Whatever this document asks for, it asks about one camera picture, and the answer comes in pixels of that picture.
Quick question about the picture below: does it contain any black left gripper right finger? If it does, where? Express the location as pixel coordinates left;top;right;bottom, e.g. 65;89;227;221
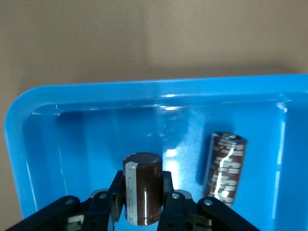
156;170;262;231

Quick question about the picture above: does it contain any blue plastic tray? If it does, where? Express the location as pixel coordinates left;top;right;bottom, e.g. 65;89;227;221
4;74;308;231

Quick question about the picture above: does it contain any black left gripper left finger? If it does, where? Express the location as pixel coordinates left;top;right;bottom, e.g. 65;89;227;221
4;170;126;231

